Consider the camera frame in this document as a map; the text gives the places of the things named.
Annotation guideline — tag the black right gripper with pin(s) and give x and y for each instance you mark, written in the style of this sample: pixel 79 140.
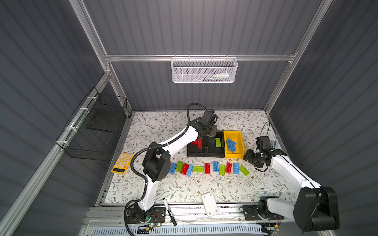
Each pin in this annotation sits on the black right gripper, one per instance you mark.
pixel 253 158

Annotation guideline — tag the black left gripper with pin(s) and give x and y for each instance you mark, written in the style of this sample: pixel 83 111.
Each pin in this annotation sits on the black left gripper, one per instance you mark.
pixel 211 131

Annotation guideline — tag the blue lego row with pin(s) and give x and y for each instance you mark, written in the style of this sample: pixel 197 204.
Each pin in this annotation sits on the blue lego row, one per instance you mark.
pixel 190 170
pixel 216 167
pixel 173 167
pixel 236 169

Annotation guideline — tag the blue lego brick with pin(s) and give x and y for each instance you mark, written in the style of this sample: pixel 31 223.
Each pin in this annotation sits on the blue lego brick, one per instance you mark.
pixel 231 144
pixel 231 148

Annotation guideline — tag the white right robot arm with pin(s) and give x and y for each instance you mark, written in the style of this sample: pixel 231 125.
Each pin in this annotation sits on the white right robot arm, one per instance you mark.
pixel 316 206

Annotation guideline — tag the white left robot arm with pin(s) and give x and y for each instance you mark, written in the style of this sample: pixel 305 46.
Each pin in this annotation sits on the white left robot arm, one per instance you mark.
pixel 153 163

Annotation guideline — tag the light blue stapler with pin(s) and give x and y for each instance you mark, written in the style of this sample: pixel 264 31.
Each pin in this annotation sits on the light blue stapler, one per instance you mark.
pixel 275 144

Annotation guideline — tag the green lego brick right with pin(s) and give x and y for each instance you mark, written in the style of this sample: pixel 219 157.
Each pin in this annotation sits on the green lego brick right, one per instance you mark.
pixel 244 170

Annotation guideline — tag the black bin middle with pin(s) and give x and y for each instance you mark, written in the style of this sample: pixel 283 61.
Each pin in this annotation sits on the black bin middle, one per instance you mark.
pixel 212 150

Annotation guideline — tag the black bin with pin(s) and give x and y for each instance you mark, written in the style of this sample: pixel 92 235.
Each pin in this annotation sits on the black bin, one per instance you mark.
pixel 212 150
pixel 194 151

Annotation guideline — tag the black bin left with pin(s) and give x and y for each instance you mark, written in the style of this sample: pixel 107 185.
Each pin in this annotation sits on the black bin left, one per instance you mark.
pixel 194 151

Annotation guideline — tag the yellow plastic bin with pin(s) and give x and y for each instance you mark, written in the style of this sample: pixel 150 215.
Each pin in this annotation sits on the yellow plastic bin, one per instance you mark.
pixel 237 137

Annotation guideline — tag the red lego row right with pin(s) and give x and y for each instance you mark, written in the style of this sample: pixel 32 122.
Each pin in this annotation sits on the red lego row right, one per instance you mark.
pixel 228 168

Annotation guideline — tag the red lego row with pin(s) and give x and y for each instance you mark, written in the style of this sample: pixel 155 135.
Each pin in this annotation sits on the red lego row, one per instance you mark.
pixel 207 169
pixel 185 169
pixel 228 168

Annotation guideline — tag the green lego row right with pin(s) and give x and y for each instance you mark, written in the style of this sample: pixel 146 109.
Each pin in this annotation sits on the green lego row right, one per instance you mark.
pixel 222 169

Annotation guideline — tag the red lego row middle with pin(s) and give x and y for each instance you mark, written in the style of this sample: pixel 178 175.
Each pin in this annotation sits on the red lego row middle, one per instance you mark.
pixel 207 169

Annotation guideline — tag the green lego flat row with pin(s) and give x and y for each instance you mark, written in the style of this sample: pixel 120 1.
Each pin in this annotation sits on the green lego flat row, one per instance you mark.
pixel 198 169

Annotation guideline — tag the white tube in basket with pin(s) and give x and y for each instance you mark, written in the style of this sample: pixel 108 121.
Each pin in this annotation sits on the white tube in basket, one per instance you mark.
pixel 227 76

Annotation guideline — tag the white plastic plate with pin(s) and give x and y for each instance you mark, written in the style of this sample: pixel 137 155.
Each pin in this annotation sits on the white plastic plate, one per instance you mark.
pixel 210 204

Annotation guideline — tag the yellow calculator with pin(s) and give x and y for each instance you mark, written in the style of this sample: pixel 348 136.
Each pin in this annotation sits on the yellow calculator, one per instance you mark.
pixel 122 163

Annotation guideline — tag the black marker pen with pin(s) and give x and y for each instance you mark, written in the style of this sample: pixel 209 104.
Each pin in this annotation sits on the black marker pen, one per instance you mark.
pixel 168 209

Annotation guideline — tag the white wire basket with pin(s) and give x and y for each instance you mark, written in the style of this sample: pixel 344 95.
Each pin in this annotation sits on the white wire basket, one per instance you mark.
pixel 201 70

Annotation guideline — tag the black wire basket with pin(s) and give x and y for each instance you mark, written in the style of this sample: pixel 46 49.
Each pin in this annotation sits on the black wire basket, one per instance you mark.
pixel 94 129

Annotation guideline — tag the aluminium rail base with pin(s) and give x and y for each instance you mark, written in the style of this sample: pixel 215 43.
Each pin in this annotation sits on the aluminium rail base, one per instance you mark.
pixel 233 220

